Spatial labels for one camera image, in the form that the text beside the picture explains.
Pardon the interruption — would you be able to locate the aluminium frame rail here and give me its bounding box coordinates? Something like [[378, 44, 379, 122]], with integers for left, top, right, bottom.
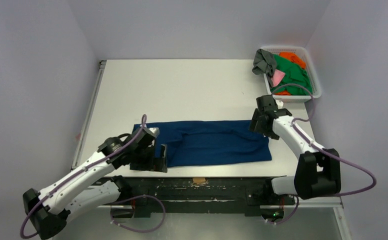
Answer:
[[97, 197, 344, 209]]

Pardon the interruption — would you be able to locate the orange t shirt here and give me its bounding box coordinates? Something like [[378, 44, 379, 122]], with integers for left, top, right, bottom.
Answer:
[[279, 51, 307, 70]]

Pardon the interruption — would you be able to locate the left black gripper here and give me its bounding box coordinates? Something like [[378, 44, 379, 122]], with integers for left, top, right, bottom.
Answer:
[[130, 143, 167, 172]]

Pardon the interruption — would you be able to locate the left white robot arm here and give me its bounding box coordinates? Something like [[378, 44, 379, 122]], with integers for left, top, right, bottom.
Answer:
[[20, 126, 167, 240]]

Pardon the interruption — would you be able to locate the brown tape piece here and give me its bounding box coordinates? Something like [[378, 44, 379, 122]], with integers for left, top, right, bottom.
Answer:
[[192, 177, 207, 186]]

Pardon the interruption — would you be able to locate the pink cloth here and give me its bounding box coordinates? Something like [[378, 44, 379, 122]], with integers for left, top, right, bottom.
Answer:
[[270, 69, 286, 88]]

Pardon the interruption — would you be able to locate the dark blue t shirt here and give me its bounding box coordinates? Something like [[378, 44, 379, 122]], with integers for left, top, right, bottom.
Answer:
[[130, 120, 272, 171]]

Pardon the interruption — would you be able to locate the grey t shirt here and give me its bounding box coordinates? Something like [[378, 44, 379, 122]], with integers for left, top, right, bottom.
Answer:
[[252, 48, 277, 77]]

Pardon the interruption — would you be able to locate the white plastic laundry basket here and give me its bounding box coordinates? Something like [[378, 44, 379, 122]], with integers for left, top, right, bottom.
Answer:
[[261, 45, 322, 104]]

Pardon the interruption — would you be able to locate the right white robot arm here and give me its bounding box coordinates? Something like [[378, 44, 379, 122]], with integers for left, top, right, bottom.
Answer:
[[249, 95, 341, 204]]

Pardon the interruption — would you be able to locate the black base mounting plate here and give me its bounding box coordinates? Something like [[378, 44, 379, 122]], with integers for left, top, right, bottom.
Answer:
[[110, 177, 295, 220]]

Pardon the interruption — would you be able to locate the green t shirt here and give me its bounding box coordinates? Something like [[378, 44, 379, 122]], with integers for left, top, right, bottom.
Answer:
[[271, 54, 313, 96]]

